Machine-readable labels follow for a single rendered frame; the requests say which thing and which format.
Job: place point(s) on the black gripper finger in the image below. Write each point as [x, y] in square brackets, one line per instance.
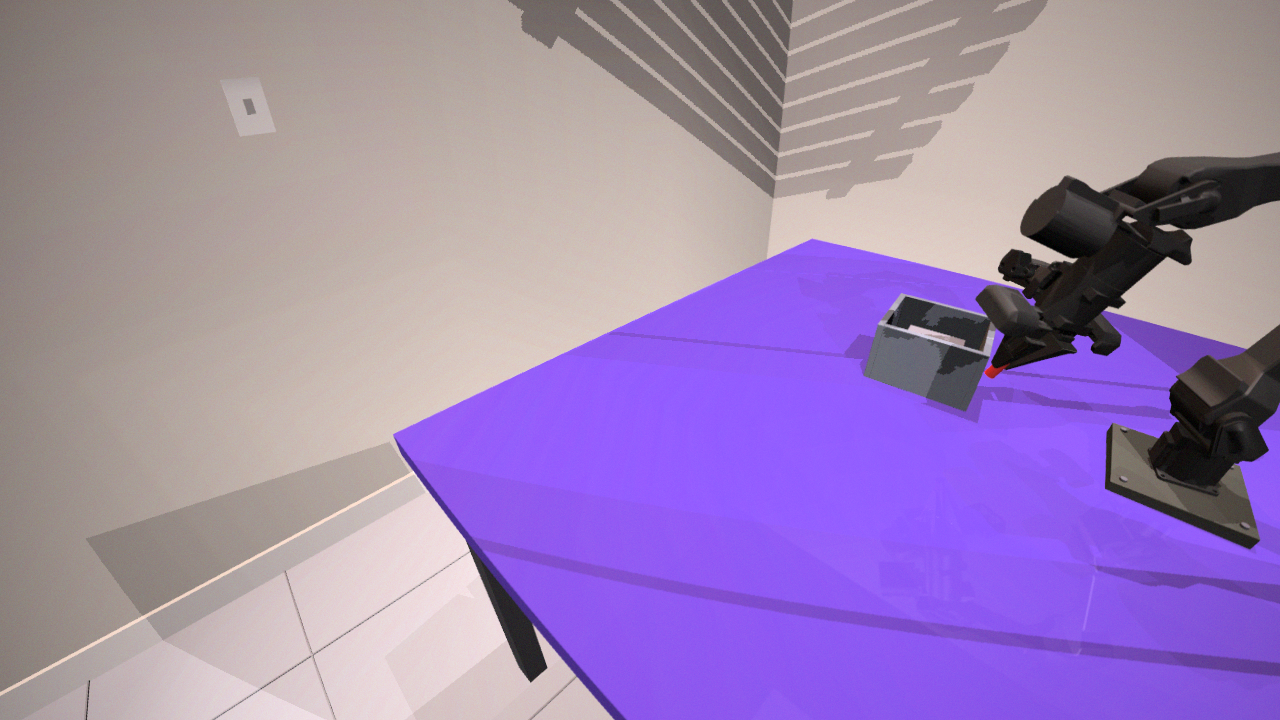
[1013, 348]
[1054, 348]

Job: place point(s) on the white square plate with hole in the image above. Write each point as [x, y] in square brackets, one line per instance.
[948, 338]

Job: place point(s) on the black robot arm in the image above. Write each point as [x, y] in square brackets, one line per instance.
[1219, 403]

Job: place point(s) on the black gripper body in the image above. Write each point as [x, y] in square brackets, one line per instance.
[1070, 306]

